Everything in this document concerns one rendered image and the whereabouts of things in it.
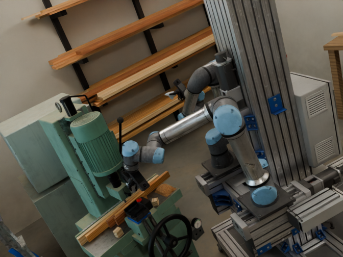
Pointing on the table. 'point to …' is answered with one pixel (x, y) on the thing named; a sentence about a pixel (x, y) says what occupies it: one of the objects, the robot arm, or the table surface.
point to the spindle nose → (113, 178)
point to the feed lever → (120, 133)
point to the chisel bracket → (119, 193)
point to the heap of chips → (165, 189)
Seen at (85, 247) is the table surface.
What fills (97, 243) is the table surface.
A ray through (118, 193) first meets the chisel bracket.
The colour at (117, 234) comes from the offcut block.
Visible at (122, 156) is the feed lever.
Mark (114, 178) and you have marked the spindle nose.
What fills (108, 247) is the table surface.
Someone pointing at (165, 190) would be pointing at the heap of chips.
